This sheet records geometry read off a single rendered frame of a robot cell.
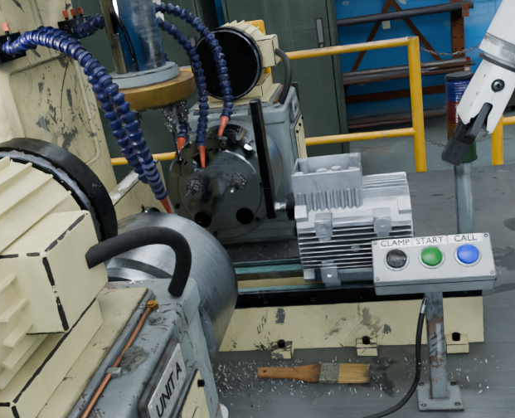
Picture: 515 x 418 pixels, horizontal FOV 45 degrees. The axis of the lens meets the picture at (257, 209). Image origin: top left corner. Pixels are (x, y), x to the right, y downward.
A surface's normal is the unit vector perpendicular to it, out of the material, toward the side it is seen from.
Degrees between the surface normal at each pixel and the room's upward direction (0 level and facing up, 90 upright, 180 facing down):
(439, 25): 90
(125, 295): 0
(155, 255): 28
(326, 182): 90
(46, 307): 90
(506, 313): 0
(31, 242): 0
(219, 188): 90
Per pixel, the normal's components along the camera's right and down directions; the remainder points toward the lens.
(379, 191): -0.16, 0.35
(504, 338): -0.15, -0.92
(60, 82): 0.97, -0.08
